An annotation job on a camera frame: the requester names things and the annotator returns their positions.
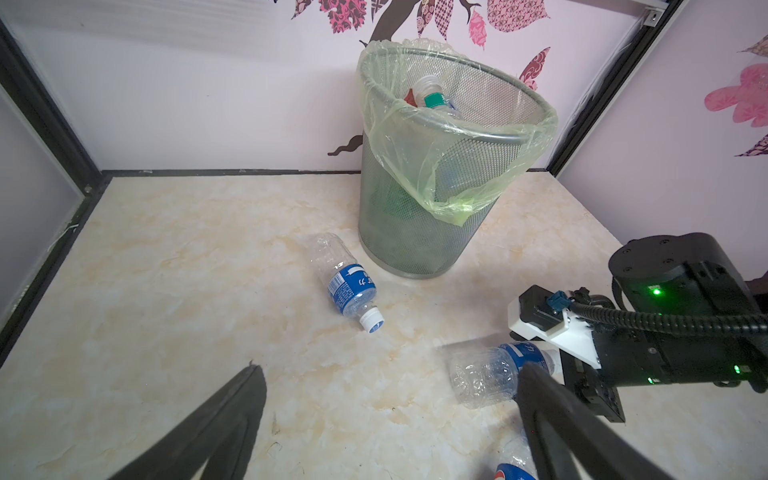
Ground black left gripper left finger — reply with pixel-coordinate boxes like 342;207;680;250
112;364;267;479

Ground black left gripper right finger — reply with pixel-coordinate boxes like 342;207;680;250
516;364;670;479

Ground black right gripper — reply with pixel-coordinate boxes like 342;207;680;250
560;329;767;423

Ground clear bottle blue label front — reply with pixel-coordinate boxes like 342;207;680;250
494;433;536;480

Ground clear bottle blue label white cap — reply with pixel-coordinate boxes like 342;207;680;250
438;334;562;409

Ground clear bottle flower label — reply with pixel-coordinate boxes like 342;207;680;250
411;75;462;119

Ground red gold label bottle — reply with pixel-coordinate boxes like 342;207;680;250
404;89;418;108

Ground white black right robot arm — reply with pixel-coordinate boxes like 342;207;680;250
562;233;767;423

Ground green plastic bin liner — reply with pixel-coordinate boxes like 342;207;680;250
356;39;558;226

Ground grey mesh waste bin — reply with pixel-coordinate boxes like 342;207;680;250
356;40;558;279

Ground clear bottle blue label back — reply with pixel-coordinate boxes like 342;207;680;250
308;233;385;333

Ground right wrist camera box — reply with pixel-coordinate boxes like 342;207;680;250
507;285;601;370

